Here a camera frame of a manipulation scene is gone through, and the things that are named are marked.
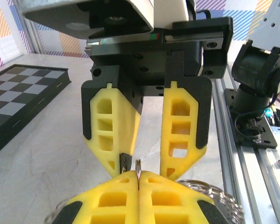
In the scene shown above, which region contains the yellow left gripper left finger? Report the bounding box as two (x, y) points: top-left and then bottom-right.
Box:
(51, 170), (140, 224)

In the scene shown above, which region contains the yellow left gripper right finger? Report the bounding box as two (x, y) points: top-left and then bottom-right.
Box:
(139, 170), (227, 224)

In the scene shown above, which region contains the metal chain with yellow tag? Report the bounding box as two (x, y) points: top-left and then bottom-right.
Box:
(44, 159), (245, 224)

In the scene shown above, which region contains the black white chessboard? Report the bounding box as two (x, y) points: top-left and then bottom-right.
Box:
(0, 64), (72, 160)

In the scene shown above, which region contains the black electronics board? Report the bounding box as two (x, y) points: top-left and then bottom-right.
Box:
(265, 106), (280, 140)

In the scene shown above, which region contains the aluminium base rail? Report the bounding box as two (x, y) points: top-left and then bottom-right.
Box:
(211, 63), (280, 224)

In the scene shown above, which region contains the aluminium frame post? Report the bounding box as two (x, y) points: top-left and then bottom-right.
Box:
(22, 17), (44, 55)

